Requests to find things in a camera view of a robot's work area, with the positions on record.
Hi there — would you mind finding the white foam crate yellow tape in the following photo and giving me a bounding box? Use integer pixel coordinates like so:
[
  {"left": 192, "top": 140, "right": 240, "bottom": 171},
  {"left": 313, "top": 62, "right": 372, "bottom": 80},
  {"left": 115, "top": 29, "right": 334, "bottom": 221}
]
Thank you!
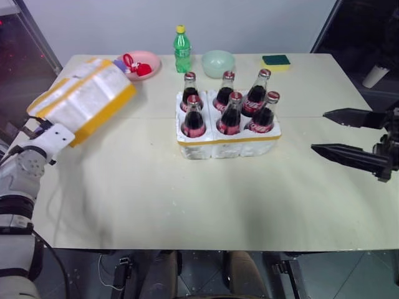
[{"left": 175, "top": 89, "right": 283, "bottom": 161}]

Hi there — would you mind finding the thin white cable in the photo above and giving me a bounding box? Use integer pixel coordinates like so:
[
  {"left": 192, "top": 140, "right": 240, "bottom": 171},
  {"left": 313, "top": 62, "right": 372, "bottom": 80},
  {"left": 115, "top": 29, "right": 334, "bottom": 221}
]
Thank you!
[{"left": 97, "top": 252, "right": 123, "bottom": 291}]

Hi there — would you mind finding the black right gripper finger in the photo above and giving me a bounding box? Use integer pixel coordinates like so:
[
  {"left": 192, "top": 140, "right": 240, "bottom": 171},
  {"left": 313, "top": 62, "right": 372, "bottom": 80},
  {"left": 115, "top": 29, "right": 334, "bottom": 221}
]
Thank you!
[
  {"left": 322, "top": 107, "right": 388, "bottom": 129},
  {"left": 310, "top": 143, "right": 393, "bottom": 183}
]

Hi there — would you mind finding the glass cola bottle red label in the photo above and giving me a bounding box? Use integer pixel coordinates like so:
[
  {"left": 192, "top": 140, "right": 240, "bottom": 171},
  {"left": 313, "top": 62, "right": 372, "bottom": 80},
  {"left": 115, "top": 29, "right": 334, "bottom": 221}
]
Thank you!
[
  {"left": 218, "top": 91, "right": 248, "bottom": 136},
  {"left": 180, "top": 95, "right": 208, "bottom": 139},
  {"left": 248, "top": 90, "right": 281, "bottom": 134},
  {"left": 213, "top": 70, "right": 236, "bottom": 113},
  {"left": 241, "top": 69, "right": 272, "bottom": 118},
  {"left": 180, "top": 71, "right": 204, "bottom": 113}
]

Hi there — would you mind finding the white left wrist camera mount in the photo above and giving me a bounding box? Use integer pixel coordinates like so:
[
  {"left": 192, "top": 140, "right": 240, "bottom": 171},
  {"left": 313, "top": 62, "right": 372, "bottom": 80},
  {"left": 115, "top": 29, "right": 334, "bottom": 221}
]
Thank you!
[{"left": 19, "top": 123, "right": 76, "bottom": 165}]

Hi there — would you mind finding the pale green bowl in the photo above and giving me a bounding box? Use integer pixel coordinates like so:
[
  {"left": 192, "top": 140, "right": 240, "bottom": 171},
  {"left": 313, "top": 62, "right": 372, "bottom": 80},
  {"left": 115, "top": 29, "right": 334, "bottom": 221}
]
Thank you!
[{"left": 201, "top": 50, "right": 236, "bottom": 79}]

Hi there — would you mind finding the green plastic bottle yellow cap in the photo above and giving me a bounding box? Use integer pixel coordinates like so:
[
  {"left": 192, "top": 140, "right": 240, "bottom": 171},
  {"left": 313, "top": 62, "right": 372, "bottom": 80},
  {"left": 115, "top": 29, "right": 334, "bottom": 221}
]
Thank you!
[{"left": 173, "top": 24, "right": 193, "bottom": 74}]

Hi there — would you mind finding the dark glass cabinet metal frame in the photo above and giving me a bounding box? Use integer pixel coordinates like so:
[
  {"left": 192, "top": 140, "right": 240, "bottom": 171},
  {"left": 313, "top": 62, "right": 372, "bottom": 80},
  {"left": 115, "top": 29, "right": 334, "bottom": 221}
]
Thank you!
[{"left": 0, "top": 0, "right": 64, "bottom": 135}]

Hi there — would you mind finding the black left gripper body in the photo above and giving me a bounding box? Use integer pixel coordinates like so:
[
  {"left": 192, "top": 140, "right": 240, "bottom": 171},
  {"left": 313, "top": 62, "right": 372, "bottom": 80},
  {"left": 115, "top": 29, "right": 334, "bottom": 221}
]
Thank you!
[{"left": 27, "top": 115, "right": 53, "bottom": 131}]

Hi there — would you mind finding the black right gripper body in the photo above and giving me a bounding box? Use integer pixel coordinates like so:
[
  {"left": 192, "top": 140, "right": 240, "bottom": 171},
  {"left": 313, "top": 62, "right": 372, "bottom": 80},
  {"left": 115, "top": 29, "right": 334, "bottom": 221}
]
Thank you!
[{"left": 372, "top": 107, "right": 399, "bottom": 173}]

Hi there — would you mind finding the white paper cup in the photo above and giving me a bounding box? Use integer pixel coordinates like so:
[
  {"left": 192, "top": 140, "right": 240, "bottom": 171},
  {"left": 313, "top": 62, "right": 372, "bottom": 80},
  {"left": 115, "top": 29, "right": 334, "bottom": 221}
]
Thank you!
[{"left": 361, "top": 64, "right": 391, "bottom": 89}]

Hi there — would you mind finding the green and yellow sponge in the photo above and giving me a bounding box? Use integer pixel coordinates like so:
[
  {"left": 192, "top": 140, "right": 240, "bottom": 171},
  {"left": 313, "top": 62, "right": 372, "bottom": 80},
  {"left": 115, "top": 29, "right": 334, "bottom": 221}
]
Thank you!
[{"left": 261, "top": 54, "right": 292, "bottom": 75}]

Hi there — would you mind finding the black table leg bracket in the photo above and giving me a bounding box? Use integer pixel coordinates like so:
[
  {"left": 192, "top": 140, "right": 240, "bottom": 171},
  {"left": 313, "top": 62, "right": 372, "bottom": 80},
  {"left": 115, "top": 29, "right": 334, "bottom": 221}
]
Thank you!
[
  {"left": 270, "top": 257, "right": 304, "bottom": 299},
  {"left": 111, "top": 254, "right": 133, "bottom": 291}
]

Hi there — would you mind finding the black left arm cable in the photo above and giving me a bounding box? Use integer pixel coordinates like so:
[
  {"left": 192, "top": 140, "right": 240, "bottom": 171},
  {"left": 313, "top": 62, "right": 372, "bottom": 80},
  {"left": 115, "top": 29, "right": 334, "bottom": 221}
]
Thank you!
[{"left": 31, "top": 229, "right": 70, "bottom": 299}]

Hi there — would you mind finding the red and white charm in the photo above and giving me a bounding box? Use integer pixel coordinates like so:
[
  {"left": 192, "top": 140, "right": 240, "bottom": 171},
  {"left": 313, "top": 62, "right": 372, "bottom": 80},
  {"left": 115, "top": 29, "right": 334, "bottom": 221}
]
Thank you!
[{"left": 122, "top": 53, "right": 153, "bottom": 77}]

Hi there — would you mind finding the pink bowl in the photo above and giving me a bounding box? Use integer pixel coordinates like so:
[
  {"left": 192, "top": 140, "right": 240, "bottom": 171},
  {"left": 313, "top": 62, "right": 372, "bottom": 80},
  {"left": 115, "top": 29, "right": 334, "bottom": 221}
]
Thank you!
[{"left": 116, "top": 50, "right": 163, "bottom": 83}]

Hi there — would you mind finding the brown rounded shape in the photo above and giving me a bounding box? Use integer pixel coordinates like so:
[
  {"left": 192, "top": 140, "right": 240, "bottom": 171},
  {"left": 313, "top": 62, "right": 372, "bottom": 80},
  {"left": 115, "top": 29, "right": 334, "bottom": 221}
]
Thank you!
[{"left": 223, "top": 250, "right": 269, "bottom": 299}]

